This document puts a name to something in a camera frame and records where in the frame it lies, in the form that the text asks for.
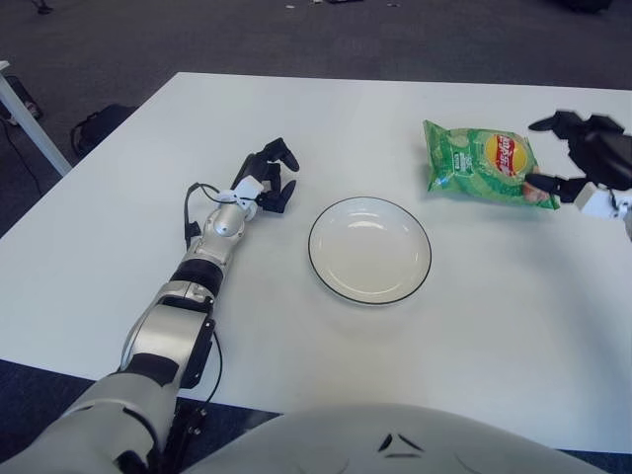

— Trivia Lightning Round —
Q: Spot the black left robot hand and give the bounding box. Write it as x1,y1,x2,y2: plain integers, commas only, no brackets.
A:
229,137,301,216

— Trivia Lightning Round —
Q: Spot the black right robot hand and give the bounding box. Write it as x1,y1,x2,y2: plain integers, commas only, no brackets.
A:
522,111,632,221

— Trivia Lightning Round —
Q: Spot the green potato chip bag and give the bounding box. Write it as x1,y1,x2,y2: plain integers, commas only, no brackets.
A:
422,118,562,211

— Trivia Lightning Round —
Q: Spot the white plate with black rim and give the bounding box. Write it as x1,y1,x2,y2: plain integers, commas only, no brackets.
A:
307,196,433,308

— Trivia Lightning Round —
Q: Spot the black bag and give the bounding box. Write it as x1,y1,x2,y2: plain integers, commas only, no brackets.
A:
71,103,137,157

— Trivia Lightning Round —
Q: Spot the white table leg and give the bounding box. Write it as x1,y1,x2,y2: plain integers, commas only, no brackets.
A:
0,59,73,178

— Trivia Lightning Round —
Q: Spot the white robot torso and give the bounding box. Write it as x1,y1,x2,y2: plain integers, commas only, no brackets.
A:
182,402,608,474

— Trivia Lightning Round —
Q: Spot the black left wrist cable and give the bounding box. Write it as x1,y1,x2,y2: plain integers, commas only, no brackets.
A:
183,182,234,254

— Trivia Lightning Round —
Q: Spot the black left elbow cable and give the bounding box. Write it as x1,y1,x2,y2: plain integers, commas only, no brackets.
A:
199,330,224,411

